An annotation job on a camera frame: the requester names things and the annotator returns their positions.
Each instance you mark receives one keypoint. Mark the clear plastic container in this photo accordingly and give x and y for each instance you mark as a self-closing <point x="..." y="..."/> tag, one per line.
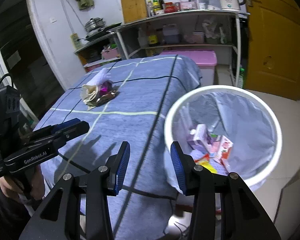
<point x="206" y="1"/>

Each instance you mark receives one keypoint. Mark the brown foil wrapper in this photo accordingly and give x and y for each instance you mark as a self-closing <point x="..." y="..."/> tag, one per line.
<point x="108" y="96"/>

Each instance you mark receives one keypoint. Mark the white wall switch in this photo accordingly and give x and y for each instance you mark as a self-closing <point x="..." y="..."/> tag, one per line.
<point x="53" y="20"/>

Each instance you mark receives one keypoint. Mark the yellow power strip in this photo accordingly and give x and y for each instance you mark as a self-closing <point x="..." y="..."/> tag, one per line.
<point x="75" y="41"/>

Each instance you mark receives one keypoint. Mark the white metal shelf rack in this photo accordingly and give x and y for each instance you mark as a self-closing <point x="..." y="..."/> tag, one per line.
<point x="177" y="14"/>

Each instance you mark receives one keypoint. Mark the wooden cutting board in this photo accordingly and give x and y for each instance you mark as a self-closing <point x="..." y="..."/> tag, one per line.
<point x="134" y="5"/>

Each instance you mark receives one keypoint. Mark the red milk carton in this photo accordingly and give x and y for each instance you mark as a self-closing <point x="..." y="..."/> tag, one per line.
<point x="223" y="147"/>

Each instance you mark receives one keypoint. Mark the steel steamer pot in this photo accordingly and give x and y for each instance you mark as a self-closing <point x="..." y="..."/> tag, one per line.
<point x="95" y="25"/>

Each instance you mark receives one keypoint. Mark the beige paper bag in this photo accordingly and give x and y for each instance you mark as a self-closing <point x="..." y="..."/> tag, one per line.
<point x="88" y="92"/>

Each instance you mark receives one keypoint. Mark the purple milk carton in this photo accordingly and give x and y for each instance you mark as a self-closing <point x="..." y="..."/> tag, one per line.
<point x="198" y="137"/>

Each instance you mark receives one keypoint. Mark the pink knife holder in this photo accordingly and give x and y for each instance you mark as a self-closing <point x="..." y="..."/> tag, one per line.
<point x="188" y="5"/>

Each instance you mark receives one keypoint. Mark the purple foil wrapper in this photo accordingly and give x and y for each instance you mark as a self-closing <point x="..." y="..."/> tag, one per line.
<point x="105" y="88"/>

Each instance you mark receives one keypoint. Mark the green bottle yellow label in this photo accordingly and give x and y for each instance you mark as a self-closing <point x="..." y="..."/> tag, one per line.
<point x="156" y="5"/>

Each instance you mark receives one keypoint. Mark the blue checked tablecloth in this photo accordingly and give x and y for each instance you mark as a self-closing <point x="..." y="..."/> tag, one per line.
<point x="140" y="92"/>

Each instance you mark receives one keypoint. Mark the person's left forearm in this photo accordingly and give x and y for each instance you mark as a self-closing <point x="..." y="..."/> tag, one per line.
<point x="5" y="215"/>

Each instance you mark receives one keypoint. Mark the yellow wooden door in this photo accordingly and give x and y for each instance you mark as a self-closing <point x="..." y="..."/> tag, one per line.
<point x="272" y="42"/>

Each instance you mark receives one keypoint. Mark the yellow snack packet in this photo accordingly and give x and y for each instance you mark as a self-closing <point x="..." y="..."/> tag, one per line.
<point x="207" y="166"/>

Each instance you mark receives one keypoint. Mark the white foam fruit net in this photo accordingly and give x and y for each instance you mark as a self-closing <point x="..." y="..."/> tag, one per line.
<point x="100" y="77"/>

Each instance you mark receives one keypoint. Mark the white round waste bin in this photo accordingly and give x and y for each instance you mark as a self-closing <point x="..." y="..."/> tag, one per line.
<point x="215" y="89"/>

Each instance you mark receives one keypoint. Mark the green plastic bottle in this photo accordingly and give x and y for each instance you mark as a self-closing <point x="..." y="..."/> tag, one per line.
<point x="241" y="78"/>

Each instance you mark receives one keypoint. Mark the person's left hand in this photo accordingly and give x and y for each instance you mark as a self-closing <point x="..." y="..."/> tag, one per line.
<point x="7" y="187"/>

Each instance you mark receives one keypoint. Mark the crumpled plastic bags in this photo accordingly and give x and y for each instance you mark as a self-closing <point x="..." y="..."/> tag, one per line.
<point x="213" y="31"/>

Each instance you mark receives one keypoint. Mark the low wooden shelf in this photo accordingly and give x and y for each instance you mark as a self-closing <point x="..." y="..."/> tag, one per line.
<point x="90" y="46"/>

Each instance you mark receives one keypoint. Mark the oil bottle yellow label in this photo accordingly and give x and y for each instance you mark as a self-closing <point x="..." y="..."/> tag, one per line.
<point x="152" y="39"/>

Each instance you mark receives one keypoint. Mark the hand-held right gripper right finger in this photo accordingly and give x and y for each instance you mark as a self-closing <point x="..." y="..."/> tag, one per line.
<point x="177" y="170"/>

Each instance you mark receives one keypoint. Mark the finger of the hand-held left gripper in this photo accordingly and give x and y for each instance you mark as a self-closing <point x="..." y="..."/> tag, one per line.
<point x="75" y="131"/>
<point x="67" y="123"/>

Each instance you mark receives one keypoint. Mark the red lidded jar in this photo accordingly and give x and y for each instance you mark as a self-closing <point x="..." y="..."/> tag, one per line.
<point x="169" y="8"/>

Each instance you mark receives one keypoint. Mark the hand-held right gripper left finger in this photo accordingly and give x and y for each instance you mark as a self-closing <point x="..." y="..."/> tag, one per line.
<point x="122" y="165"/>

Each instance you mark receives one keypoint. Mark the clear glass bottle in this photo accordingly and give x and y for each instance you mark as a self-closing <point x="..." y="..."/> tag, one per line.
<point x="150" y="8"/>

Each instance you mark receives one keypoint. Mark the pink storage box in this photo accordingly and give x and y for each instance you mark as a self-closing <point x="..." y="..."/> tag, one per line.
<point x="190" y="57"/>

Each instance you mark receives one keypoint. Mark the pink plastic basket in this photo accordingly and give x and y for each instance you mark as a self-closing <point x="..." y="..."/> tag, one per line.
<point x="109" y="54"/>

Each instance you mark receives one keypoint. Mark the clear plastic bottle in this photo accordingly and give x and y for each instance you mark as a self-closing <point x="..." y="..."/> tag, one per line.
<point x="142" y="38"/>

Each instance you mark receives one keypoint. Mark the dark sauce bottle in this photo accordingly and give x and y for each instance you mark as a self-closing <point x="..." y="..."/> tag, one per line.
<point x="161" y="2"/>

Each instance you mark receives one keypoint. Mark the clear red plastic wrapper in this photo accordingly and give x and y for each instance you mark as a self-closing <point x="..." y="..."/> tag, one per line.
<point x="202" y="157"/>

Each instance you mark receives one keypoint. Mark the black induction cooker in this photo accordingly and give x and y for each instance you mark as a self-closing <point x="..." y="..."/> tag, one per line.
<point x="100" y="35"/>

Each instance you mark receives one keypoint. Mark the dark plastic jug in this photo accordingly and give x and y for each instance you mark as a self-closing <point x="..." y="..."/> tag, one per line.
<point x="171" y="34"/>

